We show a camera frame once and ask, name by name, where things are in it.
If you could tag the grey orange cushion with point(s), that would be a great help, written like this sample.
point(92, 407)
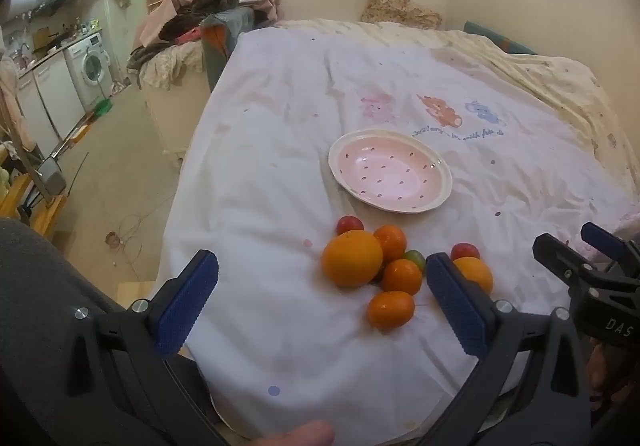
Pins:
point(222, 43)

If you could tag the yellow wooden frame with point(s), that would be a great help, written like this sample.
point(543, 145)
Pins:
point(22, 198)

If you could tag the large orange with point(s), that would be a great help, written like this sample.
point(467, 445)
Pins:
point(351, 258)

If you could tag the cream floral quilt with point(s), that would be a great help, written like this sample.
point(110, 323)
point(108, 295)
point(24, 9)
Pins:
point(555, 71)

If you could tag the red cherry tomato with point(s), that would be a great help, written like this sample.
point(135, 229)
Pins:
point(465, 251)
point(349, 224)

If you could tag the floral sheet sofa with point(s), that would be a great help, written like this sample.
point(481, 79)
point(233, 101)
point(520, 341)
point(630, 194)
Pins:
point(167, 76)

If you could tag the white printed blanket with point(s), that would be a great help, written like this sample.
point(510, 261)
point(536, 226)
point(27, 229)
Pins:
point(280, 151)

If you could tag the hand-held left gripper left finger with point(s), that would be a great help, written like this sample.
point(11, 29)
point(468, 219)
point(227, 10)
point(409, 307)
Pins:
point(187, 301)

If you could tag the green dustpan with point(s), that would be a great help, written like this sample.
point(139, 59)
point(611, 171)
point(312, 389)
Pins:
point(103, 107)

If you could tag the small mandarin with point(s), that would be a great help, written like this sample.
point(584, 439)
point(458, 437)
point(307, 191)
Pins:
point(391, 241)
point(390, 310)
point(401, 277)

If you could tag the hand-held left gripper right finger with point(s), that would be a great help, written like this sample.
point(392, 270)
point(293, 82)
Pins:
point(457, 306)

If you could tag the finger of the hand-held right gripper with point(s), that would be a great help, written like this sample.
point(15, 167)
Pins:
point(560, 258)
point(605, 241)

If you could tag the person's left hand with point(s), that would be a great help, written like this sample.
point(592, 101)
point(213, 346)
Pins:
point(300, 435)

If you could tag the pink cloth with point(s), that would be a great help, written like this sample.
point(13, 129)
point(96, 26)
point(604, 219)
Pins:
point(167, 11)

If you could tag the pink speckled plate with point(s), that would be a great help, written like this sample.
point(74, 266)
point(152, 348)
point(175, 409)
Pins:
point(390, 171)

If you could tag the white washing machine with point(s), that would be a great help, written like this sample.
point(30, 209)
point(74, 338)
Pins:
point(92, 61)

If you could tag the green grape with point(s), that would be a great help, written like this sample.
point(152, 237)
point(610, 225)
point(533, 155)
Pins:
point(416, 260)

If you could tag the brown floral pillow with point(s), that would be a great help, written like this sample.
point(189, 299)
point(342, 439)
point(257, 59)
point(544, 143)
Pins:
point(400, 11)

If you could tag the white kitchen cabinet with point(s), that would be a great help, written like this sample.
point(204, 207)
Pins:
point(47, 96)

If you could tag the teal pillow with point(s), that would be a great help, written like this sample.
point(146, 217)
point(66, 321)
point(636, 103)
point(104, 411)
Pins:
point(497, 38)

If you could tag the person's right hand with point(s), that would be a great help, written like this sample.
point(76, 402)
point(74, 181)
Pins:
point(600, 373)

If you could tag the medium orange with stem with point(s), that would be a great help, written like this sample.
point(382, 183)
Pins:
point(475, 273)

